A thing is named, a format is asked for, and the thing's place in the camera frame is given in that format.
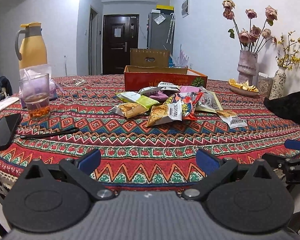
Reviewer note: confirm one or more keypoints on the yellow thermos jug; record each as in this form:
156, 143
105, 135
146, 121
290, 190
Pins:
32, 52

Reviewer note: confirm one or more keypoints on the black cloth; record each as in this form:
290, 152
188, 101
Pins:
290, 107

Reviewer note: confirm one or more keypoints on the white wall fuse panel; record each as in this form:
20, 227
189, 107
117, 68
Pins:
185, 7

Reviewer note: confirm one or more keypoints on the dried pink roses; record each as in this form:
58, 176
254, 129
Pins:
251, 33

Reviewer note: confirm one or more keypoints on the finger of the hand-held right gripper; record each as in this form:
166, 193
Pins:
275, 159
297, 145

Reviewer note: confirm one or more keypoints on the paper sheet on refrigerator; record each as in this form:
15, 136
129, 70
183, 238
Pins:
159, 19

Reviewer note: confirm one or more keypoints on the dark backpack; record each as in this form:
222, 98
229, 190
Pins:
0, 85

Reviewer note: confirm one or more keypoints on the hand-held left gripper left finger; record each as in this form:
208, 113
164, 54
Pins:
90, 158

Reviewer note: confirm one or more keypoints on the yellow box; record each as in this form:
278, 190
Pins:
165, 8

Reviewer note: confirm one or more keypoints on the white mop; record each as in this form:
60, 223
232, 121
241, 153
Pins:
65, 65

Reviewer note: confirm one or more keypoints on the white folded umbrella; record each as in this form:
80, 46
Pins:
170, 30

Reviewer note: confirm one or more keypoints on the patterned red tablecloth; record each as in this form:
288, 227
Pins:
140, 142

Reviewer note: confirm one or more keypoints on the purple tissue pack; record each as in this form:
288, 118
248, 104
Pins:
53, 87

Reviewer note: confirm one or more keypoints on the clear storage container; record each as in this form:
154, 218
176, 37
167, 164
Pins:
265, 86

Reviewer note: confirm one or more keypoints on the glass cup with straw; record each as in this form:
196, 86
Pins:
36, 97

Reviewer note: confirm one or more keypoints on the grey interior door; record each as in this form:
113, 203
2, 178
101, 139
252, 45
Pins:
93, 42

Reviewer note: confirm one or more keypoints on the speckled small vase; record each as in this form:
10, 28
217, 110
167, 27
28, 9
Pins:
277, 85

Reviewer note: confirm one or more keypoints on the black smartphone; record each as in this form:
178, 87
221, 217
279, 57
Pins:
5, 130

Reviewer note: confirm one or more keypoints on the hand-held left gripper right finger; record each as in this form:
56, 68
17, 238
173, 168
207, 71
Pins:
207, 161

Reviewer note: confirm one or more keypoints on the pile of snack packets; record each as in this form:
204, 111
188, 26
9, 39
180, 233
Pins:
162, 112

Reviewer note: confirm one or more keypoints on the pink ceramic vase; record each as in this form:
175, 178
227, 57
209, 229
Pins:
247, 67

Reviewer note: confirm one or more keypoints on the grey refrigerator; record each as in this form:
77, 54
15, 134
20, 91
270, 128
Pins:
157, 37

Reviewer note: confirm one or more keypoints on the orange cardboard box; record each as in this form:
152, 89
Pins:
140, 81

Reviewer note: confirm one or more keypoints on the dark entrance door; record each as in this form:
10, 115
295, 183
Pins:
110, 55

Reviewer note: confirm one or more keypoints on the pale purple decoration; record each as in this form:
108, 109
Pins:
182, 57

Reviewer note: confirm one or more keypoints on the white paper pack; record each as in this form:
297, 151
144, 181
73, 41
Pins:
2, 105

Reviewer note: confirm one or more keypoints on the brown plate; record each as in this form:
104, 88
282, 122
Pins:
240, 90

